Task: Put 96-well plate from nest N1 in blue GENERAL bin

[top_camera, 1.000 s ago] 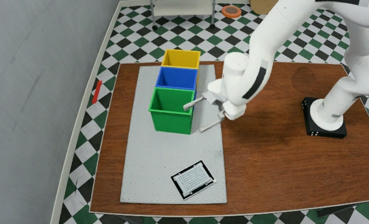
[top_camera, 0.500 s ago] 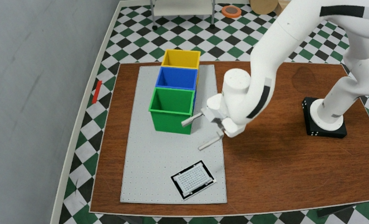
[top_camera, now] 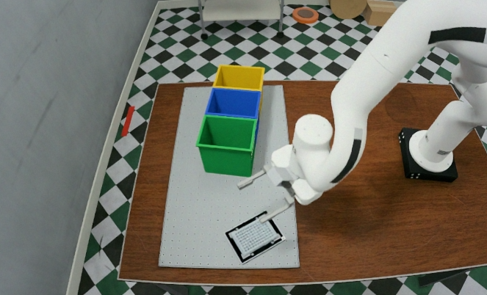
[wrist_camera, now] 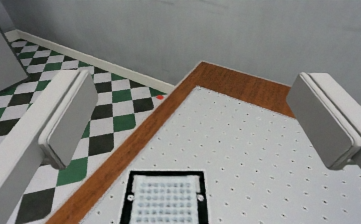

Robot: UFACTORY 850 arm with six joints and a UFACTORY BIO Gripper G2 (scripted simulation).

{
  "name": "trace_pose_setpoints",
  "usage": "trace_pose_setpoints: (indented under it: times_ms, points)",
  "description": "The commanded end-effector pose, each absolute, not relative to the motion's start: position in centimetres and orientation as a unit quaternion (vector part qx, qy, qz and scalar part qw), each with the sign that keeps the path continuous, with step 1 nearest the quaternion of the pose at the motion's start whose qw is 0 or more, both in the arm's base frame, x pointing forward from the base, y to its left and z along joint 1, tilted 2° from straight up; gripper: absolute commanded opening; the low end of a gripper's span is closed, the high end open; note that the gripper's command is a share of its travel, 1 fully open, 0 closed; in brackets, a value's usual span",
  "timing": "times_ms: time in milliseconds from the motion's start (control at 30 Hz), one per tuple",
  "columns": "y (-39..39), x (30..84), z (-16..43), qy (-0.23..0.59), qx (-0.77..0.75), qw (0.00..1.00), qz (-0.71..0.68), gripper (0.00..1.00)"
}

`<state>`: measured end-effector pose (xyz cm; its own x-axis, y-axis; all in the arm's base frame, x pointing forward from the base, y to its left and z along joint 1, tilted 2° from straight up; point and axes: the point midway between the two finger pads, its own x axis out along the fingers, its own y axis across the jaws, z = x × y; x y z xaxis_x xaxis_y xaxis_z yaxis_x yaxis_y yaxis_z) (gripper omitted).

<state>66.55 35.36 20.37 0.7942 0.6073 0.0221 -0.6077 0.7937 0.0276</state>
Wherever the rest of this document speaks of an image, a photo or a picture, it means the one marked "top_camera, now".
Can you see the blue bin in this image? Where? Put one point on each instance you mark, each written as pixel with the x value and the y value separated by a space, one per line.
pixel 235 103

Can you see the green open-top bin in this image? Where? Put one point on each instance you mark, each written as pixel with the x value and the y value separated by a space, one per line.
pixel 227 145

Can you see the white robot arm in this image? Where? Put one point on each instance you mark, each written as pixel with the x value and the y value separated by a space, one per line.
pixel 458 27

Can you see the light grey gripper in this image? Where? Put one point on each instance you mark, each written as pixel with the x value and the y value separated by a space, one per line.
pixel 300 189

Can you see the yellow open-top bin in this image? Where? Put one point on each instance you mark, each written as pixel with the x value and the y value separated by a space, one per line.
pixel 239 78

